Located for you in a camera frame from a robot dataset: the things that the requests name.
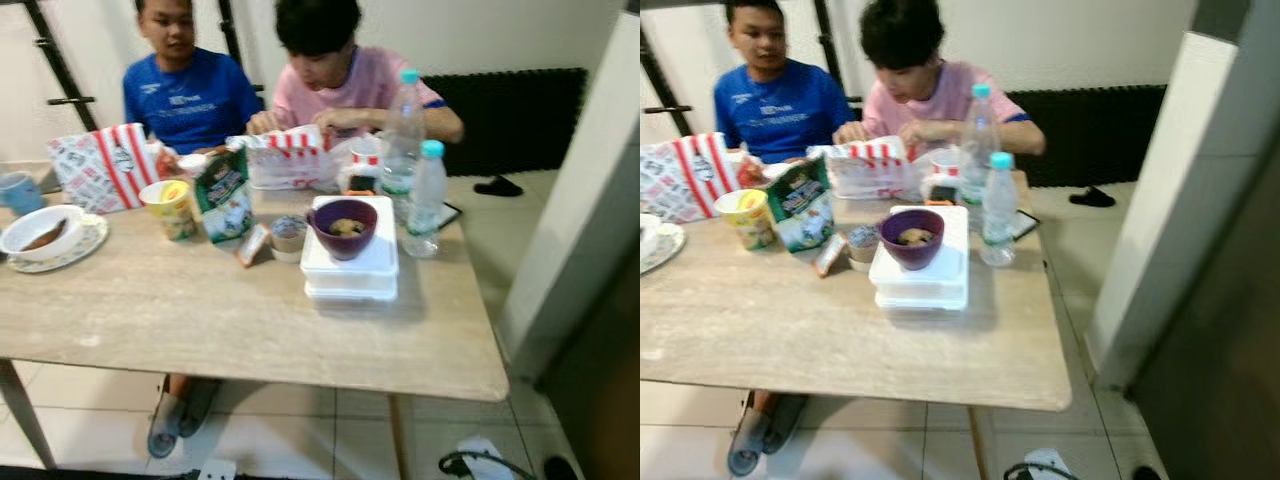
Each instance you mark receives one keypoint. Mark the red striped paper bag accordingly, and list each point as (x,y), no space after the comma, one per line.
(105,165)
(685,175)

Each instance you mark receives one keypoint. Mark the blue mug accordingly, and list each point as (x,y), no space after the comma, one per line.
(20,192)

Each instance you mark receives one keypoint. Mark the white foam food box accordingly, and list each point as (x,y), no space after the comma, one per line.
(350,293)
(382,262)
(920,302)
(952,272)

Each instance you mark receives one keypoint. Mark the grey fridge cabinet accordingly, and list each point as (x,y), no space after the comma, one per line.
(600,400)
(1220,380)

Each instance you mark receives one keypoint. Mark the black smartphone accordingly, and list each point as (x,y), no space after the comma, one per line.
(450,215)
(1024,225)

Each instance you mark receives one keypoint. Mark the small foil-lidded cup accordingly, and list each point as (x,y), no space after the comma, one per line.
(862,247)
(288,238)

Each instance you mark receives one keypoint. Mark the small brown sauce packet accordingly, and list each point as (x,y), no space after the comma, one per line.
(252,245)
(828,255)

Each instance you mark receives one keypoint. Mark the yellow instant noodle cup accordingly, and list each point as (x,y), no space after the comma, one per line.
(745,220)
(170,210)

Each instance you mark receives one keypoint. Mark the beige stone-look dining table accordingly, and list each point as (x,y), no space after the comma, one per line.
(200,310)
(800,320)

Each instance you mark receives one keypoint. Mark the beige cooked food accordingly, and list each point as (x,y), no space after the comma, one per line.
(346,227)
(914,237)

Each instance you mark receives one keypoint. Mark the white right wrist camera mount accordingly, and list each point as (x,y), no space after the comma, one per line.
(483,458)
(1045,465)

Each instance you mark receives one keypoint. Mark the patterned white plate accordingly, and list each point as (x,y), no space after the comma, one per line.
(88,245)
(672,245)

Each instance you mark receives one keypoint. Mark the tall clear water bottle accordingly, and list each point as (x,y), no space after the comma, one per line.
(403,130)
(978,140)

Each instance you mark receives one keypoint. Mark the red striped food box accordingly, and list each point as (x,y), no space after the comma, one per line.
(868,168)
(290,160)

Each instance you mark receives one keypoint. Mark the black slipper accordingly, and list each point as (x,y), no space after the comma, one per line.
(498,186)
(1090,197)

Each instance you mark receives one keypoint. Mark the purple bowl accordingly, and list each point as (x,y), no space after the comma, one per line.
(345,250)
(912,258)

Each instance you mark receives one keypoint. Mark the small clear water bottle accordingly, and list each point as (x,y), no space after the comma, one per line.
(427,205)
(998,215)

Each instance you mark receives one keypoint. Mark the person in pink shirt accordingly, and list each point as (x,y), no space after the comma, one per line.
(350,85)
(930,95)

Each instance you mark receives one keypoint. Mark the black pouch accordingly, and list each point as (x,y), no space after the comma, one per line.
(941,193)
(360,184)

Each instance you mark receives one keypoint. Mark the green snack bag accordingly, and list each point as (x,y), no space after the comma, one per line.
(800,210)
(225,200)

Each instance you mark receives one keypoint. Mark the black foam wall panel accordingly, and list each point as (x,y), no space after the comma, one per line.
(510,120)
(1090,135)

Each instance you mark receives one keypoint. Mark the white red paper cup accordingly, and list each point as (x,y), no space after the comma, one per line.
(943,165)
(365,158)

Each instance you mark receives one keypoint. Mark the grey slipper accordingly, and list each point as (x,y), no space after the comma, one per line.
(200,405)
(785,415)
(745,450)
(165,430)

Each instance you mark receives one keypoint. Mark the person in blue shirt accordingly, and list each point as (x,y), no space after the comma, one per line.
(190,100)
(780,110)

